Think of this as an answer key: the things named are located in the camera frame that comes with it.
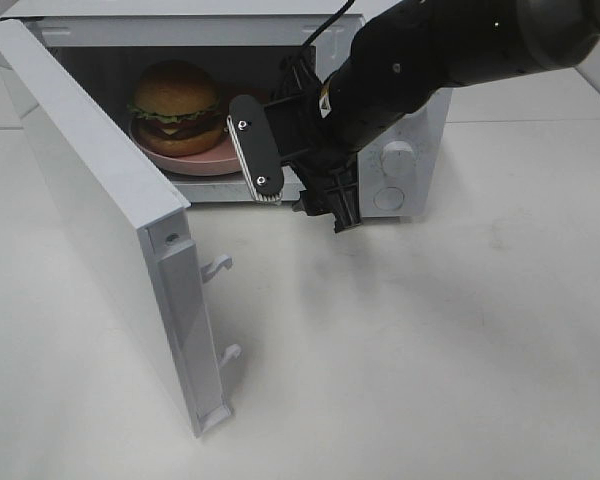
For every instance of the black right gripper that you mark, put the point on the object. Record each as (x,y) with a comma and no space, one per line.
(328,173)

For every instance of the pink round plate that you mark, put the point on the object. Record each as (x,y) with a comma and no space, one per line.
(217,161)

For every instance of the round white door button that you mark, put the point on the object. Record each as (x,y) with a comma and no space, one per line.
(389,199)

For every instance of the burger with lettuce and cheese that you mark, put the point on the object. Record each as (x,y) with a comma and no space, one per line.
(176,109)

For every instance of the white microwave door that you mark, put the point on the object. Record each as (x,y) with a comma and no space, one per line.
(127,221)

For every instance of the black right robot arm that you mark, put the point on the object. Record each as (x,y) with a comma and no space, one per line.
(397,61)

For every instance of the white lower microwave knob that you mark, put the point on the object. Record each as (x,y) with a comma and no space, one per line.
(397,158)

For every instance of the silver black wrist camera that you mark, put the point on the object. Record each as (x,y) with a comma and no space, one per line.
(256,149)

